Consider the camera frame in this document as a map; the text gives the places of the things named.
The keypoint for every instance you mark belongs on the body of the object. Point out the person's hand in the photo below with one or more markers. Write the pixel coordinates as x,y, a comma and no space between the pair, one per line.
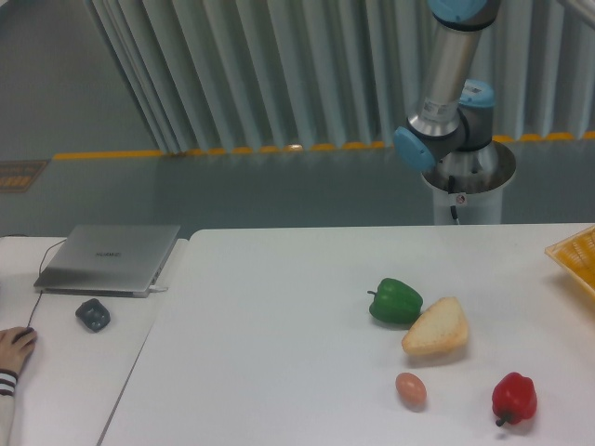
14,355

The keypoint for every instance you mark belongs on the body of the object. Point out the black computer mouse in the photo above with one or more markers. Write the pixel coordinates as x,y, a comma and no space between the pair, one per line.
26,332

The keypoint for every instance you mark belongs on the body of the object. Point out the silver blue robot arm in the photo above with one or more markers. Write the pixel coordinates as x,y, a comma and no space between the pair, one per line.
438,125

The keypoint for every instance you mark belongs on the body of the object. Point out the striped sleeve forearm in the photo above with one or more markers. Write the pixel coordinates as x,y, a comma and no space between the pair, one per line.
8,386

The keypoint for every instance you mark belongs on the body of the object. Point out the green bell pepper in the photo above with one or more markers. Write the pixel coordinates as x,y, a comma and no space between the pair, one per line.
395,302

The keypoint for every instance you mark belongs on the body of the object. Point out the red bell pepper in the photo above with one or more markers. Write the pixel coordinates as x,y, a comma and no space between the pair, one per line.
514,399

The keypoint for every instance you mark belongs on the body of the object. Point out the small black plastic tray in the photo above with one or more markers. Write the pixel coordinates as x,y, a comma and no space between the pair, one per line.
93,315

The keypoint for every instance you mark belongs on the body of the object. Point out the silver closed laptop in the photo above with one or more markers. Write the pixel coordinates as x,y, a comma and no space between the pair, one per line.
109,260

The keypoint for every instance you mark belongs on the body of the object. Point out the white usb dongle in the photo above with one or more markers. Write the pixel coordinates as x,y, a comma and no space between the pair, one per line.
157,289

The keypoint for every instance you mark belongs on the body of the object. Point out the brown egg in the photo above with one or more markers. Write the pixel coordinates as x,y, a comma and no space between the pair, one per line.
411,390

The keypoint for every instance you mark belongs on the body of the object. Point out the bread slice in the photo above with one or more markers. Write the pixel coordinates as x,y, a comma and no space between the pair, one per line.
442,328

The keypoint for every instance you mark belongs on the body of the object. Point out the yellow plastic basket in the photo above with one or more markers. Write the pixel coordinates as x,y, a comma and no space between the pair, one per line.
575,255

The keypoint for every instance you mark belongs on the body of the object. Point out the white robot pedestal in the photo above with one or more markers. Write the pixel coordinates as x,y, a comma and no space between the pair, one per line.
467,187

